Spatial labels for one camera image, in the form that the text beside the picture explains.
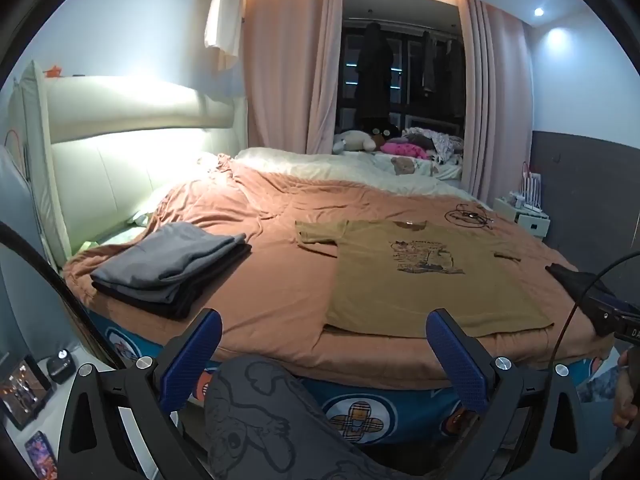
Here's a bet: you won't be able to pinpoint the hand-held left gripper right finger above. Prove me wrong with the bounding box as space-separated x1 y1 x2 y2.
426 308 596 480

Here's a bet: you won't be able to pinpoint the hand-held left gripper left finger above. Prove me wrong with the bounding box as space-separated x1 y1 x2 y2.
57 308 224 480

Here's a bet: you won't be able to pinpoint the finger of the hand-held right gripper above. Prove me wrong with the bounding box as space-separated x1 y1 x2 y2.
584 290 628 333

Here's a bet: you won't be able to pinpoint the olive printed T-shirt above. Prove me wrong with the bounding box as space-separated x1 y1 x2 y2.
295 219 555 338

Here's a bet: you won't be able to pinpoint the pile of patterned clothes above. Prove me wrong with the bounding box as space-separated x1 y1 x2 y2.
402 127 466 166

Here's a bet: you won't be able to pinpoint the dark hanging clothes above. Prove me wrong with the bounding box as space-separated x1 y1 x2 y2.
421 30 466 98

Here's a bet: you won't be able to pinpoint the person's right hand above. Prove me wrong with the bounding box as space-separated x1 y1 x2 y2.
612 350 640 431

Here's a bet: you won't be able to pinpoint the black cloth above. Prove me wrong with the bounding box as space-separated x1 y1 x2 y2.
544 261 603 303

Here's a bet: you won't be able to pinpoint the black folded garment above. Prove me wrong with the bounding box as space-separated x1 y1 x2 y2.
92 240 253 320

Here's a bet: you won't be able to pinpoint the grey folded garment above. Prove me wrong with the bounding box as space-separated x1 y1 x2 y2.
90 222 248 306

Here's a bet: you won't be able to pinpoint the white nightstand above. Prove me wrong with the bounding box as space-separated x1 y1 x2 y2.
492 197 551 237

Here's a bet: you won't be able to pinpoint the orange-brown blanket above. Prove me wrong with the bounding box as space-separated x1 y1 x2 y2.
62 152 596 378

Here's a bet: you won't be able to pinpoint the black alarm clock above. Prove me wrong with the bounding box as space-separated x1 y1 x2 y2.
46 350 76 385

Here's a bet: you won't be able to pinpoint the white and red rack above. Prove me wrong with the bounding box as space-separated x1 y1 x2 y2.
510 161 543 213

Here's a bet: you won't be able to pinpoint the smartphone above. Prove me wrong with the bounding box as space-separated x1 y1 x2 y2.
25 431 58 480

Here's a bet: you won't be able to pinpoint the white bedside table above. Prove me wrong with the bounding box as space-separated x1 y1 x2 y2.
0 350 121 480

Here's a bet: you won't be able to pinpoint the cream padded headboard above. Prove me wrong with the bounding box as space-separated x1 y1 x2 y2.
15 59 248 268

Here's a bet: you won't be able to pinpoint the pink cloth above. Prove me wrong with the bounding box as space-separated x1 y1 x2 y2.
380 141 425 159

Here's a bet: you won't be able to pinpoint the brown plush toy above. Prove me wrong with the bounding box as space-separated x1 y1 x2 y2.
369 122 403 142

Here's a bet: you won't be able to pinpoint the pink curtain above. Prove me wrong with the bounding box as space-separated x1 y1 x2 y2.
457 0 536 206
245 0 346 153

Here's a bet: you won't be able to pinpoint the white plush toy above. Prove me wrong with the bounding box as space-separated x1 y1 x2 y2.
332 130 377 155

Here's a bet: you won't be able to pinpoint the dark hanging coat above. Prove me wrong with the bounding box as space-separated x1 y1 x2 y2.
355 21 393 126

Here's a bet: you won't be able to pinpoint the white hanging shirt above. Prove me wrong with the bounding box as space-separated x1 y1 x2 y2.
204 0 247 72

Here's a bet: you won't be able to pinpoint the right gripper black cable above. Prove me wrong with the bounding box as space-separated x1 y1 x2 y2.
549 250 640 371

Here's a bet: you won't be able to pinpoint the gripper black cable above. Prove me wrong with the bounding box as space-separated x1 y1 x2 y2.
0 220 126 368
549 250 640 371

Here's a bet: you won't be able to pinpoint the thin black cable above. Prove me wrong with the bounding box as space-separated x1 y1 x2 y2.
445 203 496 228

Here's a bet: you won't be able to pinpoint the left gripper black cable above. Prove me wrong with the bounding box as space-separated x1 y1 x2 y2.
0 220 126 368

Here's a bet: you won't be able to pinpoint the black picture frame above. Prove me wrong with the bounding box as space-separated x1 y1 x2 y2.
0 355 53 431

